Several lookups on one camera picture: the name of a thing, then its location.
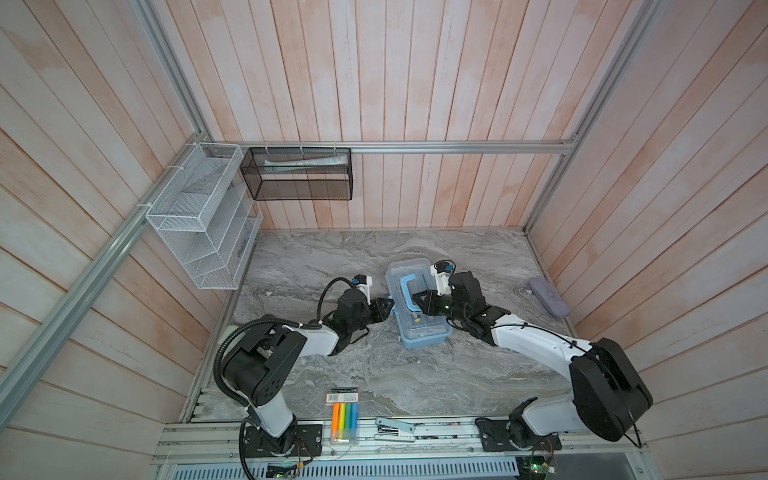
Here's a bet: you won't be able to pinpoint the highlighter marker pack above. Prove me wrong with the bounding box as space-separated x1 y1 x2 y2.
325 387 360 445

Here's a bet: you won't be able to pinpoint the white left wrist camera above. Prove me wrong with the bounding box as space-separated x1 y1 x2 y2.
352 274 373 303

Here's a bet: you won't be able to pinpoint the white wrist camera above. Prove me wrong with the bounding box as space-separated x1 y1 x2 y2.
352 274 373 303
430 259 456 295

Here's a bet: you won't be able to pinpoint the white wire mesh shelf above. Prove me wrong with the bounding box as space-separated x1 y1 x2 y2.
146 143 263 290

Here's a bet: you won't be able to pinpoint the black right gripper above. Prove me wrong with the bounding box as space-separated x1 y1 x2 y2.
411 289 467 323

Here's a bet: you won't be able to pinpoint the black wire mesh basket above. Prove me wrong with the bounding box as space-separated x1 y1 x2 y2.
240 146 354 202

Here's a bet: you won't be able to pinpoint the aluminium mounting rail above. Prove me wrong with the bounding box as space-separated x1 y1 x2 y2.
152 415 649 466

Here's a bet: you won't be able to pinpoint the blue clear-lid tool box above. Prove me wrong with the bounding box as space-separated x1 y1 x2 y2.
385 258 452 349

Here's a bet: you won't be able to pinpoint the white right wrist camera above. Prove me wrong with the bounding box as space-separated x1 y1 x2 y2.
430 259 456 295

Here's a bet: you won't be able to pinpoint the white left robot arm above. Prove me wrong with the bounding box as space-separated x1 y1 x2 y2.
213 288 395 439

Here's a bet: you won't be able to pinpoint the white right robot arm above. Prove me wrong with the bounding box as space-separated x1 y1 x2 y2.
401 271 654 450

